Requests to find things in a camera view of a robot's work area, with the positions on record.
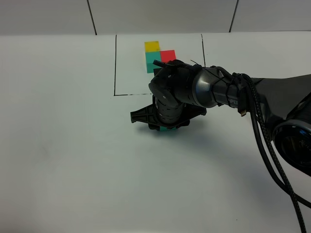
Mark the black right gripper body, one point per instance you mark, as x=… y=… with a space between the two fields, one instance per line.
x=163 y=114

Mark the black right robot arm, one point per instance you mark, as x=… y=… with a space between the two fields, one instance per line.
x=182 y=92

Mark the red template block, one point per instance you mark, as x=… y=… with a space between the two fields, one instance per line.
x=167 y=55

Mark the green template block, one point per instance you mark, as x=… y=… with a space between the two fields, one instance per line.
x=150 y=57

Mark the yellow template block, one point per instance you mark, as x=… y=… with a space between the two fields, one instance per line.
x=152 y=46

